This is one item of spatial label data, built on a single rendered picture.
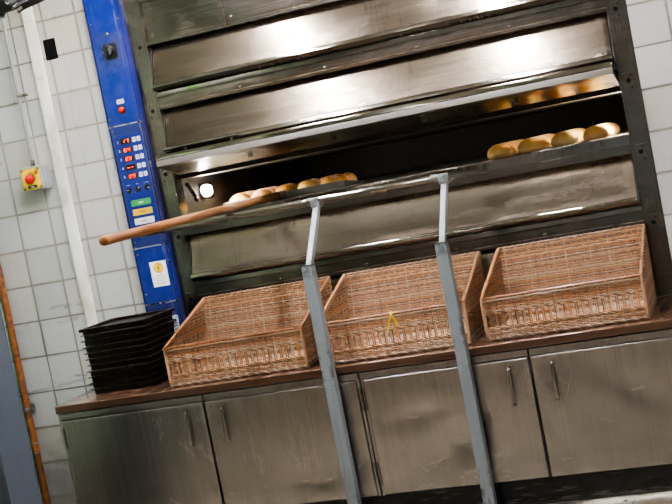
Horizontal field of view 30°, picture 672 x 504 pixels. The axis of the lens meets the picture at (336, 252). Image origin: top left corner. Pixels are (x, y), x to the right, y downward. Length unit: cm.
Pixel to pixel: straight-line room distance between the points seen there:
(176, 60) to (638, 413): 228
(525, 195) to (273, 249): 102
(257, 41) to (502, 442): 184
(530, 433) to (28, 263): 232
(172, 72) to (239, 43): 30
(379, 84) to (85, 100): 125
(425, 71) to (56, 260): 177
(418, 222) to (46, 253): 162
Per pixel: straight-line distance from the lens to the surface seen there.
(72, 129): 533
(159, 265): 517
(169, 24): 516
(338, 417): 440
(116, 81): 520
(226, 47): 505
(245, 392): 455
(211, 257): 510
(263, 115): 498
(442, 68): 479
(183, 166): 504
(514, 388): 429
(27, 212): 547
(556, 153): 471
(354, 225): 489
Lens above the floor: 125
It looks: 4 degrees down
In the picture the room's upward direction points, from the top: 11 degrees counter-clockwise
